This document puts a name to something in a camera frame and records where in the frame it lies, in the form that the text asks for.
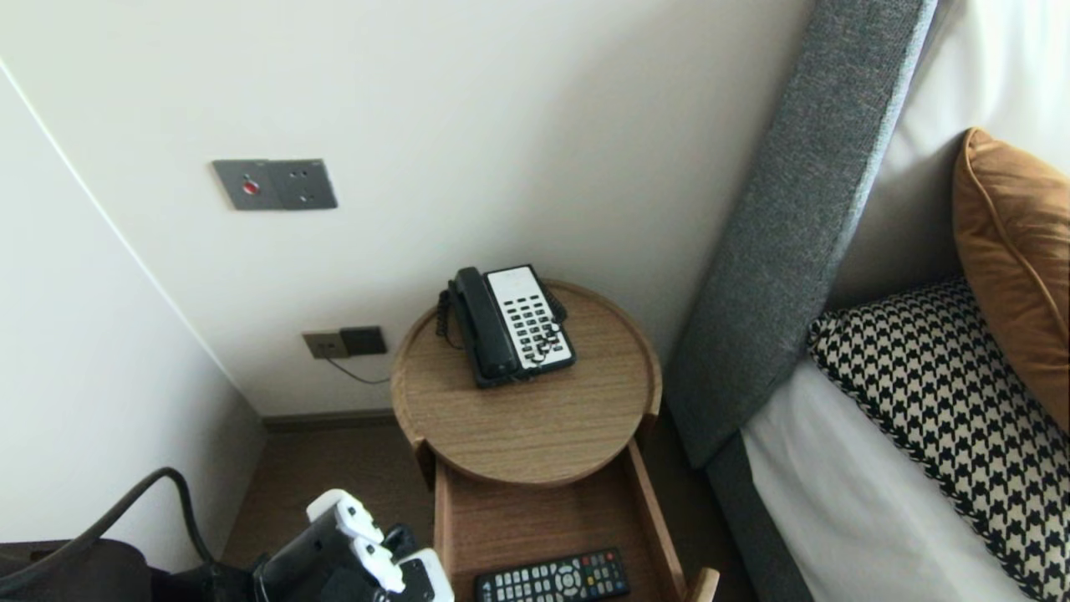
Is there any brown velvet cushion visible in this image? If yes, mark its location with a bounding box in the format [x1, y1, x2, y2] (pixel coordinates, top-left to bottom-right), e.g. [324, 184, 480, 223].
[953, 125, 1070, 436]

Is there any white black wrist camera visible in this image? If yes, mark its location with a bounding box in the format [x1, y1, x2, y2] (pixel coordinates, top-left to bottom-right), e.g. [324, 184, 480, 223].
[401, 548, 455, 602]

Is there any round wooden bedside table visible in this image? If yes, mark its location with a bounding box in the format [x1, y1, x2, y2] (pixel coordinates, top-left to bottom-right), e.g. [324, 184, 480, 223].
[390, 278, 664, 490]

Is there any large white pillow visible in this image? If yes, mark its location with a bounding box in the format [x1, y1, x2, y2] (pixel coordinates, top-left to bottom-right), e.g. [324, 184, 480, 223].
[828, 0, 1070, 310]

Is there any grey switch plate red dot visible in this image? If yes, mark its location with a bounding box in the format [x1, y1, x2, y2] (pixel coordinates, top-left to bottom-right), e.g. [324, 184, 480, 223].
[212, 159, 277, 211]

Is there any wooden table drawer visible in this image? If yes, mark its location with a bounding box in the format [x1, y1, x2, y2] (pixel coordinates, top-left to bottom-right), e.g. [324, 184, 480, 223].
[431, 435, 721, 602]

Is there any plain grey wall switch plate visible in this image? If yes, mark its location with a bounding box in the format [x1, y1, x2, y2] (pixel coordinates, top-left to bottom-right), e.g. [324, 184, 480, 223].
[269, 157, 339, 209]

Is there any dark grey power socket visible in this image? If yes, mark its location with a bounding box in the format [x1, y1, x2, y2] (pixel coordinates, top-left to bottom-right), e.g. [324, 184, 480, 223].
[339, 326, 388, 356]

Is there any grey fabric headboard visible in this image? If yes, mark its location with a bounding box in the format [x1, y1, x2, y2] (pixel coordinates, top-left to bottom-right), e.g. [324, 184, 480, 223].
[665, 0, 941, 469]

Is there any white bed sheet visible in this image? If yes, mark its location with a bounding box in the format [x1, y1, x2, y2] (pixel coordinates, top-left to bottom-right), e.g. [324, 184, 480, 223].
[740, 355, 1033, 602]

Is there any beige wall phone socket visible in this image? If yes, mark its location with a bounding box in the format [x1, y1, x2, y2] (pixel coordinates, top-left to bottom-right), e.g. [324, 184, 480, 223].
[303, 331, 350, 360]

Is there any thin black phone cable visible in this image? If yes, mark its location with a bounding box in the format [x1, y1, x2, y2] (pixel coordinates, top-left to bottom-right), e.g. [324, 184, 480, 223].
[330, 355, 394, 385]

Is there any grey fabric bed frame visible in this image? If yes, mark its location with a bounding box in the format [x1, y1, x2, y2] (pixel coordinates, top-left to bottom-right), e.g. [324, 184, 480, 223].
[706, 435, 816, 602]

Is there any black white houndstooth pillow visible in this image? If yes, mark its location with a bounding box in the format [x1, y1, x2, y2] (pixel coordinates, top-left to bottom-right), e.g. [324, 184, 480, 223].
[807, 276, 1070, 602]

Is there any wooden skirting board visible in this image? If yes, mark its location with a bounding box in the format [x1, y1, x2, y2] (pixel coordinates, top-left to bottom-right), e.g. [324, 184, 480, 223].
[263, 408, 398, 433]

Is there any black TV remote control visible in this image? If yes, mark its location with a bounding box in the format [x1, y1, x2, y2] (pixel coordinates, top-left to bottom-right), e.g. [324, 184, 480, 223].
[475, 548, 632, 602]

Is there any black telephone handset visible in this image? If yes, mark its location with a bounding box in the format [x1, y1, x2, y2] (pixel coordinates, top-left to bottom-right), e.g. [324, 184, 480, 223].
[454, 266, 519, 381]

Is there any black and white telephone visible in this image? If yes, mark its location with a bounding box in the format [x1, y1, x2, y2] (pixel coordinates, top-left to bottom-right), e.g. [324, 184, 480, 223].
[447, 264, 578, 390]

